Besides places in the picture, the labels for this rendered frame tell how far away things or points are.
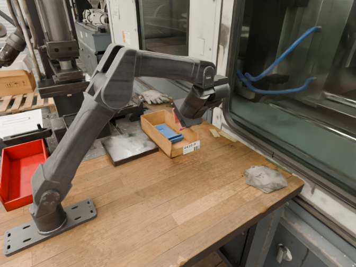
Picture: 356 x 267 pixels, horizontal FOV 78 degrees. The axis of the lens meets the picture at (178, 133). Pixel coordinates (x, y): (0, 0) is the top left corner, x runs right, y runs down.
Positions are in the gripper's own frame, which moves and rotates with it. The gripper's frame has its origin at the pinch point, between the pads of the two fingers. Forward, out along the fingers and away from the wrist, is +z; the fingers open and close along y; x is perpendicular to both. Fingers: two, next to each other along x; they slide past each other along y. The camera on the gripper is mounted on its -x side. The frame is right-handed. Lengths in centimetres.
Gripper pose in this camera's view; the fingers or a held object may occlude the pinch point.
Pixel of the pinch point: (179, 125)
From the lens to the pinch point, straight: 78.4
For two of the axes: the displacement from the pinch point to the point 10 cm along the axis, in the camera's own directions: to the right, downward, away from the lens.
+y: -4.3, -8.4, 3.2
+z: -3.1, 4.7, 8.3
